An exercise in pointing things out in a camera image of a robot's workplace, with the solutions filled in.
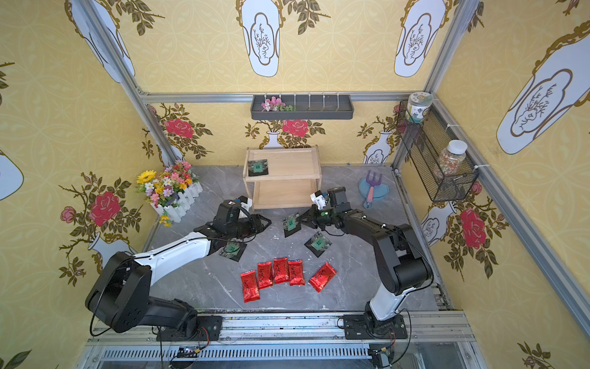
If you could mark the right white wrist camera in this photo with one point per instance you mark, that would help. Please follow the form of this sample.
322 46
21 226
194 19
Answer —
320 199

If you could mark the green tea bag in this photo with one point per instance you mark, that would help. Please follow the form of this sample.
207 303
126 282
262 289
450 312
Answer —
318 244
291 225
257 168
233 250

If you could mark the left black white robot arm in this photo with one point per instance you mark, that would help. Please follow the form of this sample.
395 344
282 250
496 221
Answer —
121 298

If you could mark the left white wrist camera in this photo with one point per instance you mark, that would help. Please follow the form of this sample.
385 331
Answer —
246 203

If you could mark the patterned tin jar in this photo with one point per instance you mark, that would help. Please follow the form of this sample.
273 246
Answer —
418 106

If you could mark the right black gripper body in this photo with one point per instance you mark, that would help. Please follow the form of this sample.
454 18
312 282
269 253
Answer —
310 217

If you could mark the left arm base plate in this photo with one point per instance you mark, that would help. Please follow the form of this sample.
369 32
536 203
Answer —
201 328

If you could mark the aluminium rail frame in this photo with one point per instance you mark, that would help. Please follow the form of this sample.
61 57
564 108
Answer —
293 336

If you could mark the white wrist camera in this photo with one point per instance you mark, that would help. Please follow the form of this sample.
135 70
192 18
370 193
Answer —
320 199
246 203

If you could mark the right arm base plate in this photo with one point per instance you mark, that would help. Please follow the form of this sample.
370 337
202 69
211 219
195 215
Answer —
365 327

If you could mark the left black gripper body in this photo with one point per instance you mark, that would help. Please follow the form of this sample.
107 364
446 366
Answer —
251 222

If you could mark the pink flowers in tray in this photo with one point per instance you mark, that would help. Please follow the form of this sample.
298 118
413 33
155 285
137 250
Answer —
275 104

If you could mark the grey wall tray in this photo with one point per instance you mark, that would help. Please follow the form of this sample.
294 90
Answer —
308 106

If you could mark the red tea bag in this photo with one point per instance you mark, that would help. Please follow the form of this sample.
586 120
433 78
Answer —
296 272
323 276
281 270
250 287
265 275

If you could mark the small circuit board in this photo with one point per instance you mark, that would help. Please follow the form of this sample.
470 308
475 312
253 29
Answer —
188 352

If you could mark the black wire wall basket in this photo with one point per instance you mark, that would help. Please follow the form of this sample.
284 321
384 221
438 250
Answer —
420 145

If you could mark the glass jar white lid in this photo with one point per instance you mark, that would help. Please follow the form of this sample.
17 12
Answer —
450 159

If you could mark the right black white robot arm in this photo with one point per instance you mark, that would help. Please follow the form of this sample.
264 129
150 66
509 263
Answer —
401 264

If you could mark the blue dustpan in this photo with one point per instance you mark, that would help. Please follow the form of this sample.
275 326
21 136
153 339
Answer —
380 192

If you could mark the purple pink toy rake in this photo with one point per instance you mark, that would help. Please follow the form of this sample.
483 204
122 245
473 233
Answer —
373 180

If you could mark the flower bouquet white fence pot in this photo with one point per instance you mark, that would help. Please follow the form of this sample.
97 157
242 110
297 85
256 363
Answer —
172 192

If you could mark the wooden two-tier shelf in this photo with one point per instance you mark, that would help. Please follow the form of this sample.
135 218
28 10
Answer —
293 176

